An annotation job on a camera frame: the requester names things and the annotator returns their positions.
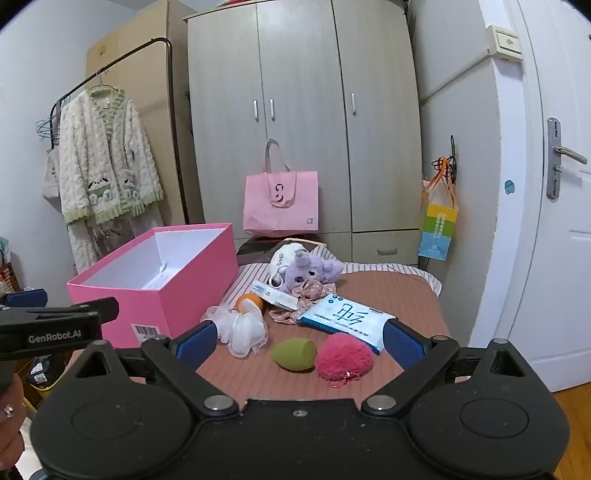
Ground white mesh bath pouf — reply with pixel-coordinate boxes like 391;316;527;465
200;306;269;359

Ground pink fluffy pompom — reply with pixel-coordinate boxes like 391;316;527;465
315;333;374;388

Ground blue wet wipes pack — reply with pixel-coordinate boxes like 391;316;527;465
297;294;394;354

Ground green makeup sponge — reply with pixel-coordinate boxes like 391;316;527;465
271;338;318;372

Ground white tissue pack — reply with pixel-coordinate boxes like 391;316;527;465
250;280;298;311

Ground floral pink scrunchie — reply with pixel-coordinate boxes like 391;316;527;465
269;280;337;325

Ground white brown plush cat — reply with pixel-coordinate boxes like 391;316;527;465
269;242;304;289

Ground purple plush toy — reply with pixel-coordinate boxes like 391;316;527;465
280;250;344;294

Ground orange makeup sponge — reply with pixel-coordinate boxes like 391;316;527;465
235;293;264;313

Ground person left hand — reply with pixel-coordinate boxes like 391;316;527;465
0;374;26;471

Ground pink storage box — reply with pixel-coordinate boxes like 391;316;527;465
66;223;238;348

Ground striped bed sheet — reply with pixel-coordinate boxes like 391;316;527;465
219;258;443;308

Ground white door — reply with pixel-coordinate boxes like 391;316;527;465
496;1;590;391

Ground cream knitted cardigan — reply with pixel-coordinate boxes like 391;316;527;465
58;87;165;273

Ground colourful paper gift bag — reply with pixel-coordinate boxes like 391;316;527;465
418;157;459;261

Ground pink tote bag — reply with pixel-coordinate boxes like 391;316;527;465
242;138;320;237

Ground beige tall cabinet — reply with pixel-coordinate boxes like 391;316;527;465
86;1;204;225

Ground grey wooden wardrobe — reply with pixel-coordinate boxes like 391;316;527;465
187;1;422;265

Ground silver door handle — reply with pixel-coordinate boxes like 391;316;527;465
546;117;588;200

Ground beige wall switch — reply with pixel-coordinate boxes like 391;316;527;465
486;25;524;63

